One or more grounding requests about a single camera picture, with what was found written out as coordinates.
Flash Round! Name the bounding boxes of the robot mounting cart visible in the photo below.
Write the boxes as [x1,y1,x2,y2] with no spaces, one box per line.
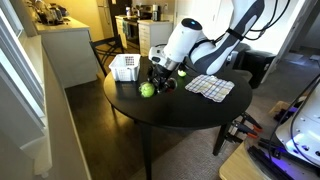
[218,136,320,180]

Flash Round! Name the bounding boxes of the black orange-handled clamps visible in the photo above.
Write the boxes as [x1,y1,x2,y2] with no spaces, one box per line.
[227,111,264,143]

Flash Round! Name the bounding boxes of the round black table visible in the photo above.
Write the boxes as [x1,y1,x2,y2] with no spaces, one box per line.
[103,54,253,180]

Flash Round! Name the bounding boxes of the large black trash can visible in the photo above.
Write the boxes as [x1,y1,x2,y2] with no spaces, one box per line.
[244,49,277,90]

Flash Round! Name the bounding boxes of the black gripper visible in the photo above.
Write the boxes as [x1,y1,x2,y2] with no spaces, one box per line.
[146,63,174,95]

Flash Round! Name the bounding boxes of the countertop appliances cluster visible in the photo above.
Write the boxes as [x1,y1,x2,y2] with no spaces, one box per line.
[25,0,70,26]

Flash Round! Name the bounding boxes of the black dining chair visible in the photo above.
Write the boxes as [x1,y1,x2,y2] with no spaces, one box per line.
[89,34,125,77]

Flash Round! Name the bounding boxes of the white door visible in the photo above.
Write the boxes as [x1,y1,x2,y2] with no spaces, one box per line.
[172,0,239,34]

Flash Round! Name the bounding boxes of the kitchen stove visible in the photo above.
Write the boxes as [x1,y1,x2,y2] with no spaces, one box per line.
[122,16,141,52]

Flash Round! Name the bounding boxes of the white window frame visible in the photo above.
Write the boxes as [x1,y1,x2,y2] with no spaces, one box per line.
[0,8,47,148]

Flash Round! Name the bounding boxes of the checkered dish cloth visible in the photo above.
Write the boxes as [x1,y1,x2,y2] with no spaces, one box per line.
[184,73,236,103]

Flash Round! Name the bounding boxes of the white plastic basket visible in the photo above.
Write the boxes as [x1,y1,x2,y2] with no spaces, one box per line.
[108,53,142,83]

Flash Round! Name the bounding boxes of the white kitchen counter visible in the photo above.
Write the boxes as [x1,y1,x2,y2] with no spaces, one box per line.
[33,16,100,89]

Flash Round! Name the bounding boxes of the steel coffee maker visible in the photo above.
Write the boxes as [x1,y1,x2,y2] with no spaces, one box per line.
[151,3,161,22]

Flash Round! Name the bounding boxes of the white drawer cabinet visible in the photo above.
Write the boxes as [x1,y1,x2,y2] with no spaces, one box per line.
[137,19,174,58]

